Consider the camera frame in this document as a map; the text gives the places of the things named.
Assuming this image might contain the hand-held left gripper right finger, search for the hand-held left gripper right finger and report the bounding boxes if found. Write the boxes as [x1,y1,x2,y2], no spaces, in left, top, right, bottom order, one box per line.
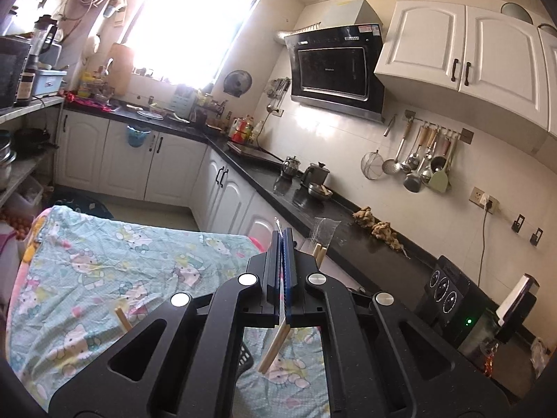
[283,229,510,418]

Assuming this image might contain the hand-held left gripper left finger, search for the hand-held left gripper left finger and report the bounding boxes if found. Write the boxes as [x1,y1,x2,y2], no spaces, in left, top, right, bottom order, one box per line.
[48,229,283,418]

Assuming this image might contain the single bamboo chopstick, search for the single bamboo chopstick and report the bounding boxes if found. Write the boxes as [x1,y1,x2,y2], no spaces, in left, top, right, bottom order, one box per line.
[258,218,291,375]
[114,307,132,335]

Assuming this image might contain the green plastic utensil basket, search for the green plastic utensil basket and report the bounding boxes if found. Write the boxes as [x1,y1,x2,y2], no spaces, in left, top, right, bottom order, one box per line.
[237,340,254,373]

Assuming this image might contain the row of hanging kitchen utensils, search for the row of hanging kitchen utensils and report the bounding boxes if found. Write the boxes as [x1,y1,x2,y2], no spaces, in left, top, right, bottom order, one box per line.
[382,113,460,194]

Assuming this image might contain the steel bowl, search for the steel bowl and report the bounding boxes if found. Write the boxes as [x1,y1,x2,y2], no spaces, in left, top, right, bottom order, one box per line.
[308,182,335,201]

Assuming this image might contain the steel kettle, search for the steel kettle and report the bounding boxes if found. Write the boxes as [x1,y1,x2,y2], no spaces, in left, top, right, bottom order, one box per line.
[300,162,330,188]

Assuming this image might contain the small steel teapot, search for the small steel teapot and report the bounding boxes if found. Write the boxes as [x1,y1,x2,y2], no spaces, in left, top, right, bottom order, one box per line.
[282,155,303,179]

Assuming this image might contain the ginger root pile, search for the ginger root pile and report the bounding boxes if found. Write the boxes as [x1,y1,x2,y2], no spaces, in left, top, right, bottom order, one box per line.
[352,206,403,253]

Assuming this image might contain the black induction cooktop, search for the black induction cooktop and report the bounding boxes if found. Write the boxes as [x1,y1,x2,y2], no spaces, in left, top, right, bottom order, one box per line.
[226,139,283,167]

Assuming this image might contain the black kitchen countertop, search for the black kitchen countertop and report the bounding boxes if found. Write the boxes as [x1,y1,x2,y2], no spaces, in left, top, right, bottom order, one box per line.
[63,96,540,401]

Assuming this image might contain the red condiment bottles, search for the red condiment bottles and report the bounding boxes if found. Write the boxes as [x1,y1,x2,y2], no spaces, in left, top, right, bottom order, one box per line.
[228,115,255,144]

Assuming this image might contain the white base cabinets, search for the white base cabinets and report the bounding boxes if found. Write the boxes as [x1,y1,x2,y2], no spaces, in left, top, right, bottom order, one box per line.
[54,109,362,292]

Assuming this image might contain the black appliance with dials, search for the black appliance with dials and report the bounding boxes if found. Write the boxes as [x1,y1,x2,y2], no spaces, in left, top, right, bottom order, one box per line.
[413,255,499,351]

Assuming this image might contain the small hanging utensil rack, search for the small hanging utensil rack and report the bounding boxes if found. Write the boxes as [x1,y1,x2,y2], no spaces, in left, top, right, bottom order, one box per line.
[265,77,291,102]

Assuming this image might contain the cartoon printed tablecloth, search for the cartoon printed tablecloth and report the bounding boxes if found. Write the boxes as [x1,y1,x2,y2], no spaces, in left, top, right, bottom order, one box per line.
[6,204,331,418]

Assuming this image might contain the blue hanging bin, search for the blue hanging bin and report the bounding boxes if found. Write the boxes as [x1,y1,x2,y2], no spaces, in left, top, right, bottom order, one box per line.
[126,124,148,148]

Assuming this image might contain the black range hood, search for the black range hood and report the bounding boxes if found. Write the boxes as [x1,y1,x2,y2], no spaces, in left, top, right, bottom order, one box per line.
[274,0,386,123]

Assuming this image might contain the black white handheld device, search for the black white handheld device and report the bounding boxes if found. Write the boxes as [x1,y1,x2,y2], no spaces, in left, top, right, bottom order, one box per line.
[494,273,540,345]

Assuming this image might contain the wooden cutting board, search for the wooden cutting board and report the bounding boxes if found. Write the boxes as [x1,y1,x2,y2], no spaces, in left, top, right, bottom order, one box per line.
[107,42,133,92]

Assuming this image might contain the pile of brown eggs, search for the pile of brown eggs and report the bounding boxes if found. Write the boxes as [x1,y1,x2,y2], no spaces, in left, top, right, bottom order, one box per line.
[0,209,36,240]

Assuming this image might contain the bright kitchen window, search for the bright kitchen window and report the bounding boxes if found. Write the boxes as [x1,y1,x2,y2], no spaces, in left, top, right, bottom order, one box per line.
[119,0,266,90]

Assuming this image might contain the black frying pan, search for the black frying pan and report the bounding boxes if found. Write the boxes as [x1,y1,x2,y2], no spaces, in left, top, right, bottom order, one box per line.
[13,127,59,157]

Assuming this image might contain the stacked steel pots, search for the stacked steel pots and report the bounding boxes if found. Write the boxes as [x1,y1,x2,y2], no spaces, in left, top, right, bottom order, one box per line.
[0,131,17,190]

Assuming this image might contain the blue plastic box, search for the blue plastic box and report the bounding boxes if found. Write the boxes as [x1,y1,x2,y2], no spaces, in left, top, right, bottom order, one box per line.
[32,70,68,97]

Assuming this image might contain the metal shelf rack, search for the metal shelf rack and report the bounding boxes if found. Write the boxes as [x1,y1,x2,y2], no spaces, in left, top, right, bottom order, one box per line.
[0,96,66,210]

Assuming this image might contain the dark glass bottle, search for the dark glass bottle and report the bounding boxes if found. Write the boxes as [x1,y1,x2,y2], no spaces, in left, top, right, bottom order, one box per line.
[15,70,36,107]

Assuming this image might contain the black blender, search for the black blender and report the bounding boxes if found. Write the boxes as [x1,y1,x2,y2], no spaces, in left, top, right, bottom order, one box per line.
[28,14,59,66]

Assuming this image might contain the black microwave oven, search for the black microwave oven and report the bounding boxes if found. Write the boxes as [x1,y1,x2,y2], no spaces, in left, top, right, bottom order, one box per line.
[0,37,32,109]

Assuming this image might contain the wire mesh strainer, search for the wire mesh strainer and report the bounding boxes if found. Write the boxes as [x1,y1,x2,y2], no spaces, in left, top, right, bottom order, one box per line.
[360,150,384,180]

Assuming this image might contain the small dark wall fan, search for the small dark wall fan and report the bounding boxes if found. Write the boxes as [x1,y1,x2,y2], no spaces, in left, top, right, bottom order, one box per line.
[223,70,253,97]

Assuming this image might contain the black power cable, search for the black power cable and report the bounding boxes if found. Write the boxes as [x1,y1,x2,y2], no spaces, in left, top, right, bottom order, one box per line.
[478,209,491,288]

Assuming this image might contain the wall power socket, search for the wall power socket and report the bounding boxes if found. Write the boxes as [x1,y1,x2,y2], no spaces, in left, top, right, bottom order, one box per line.
[469,186,500,215]

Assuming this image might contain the white wall cabinet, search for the white wall cabinet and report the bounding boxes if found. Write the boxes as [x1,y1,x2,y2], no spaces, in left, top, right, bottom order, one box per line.
[373,1,557,155]

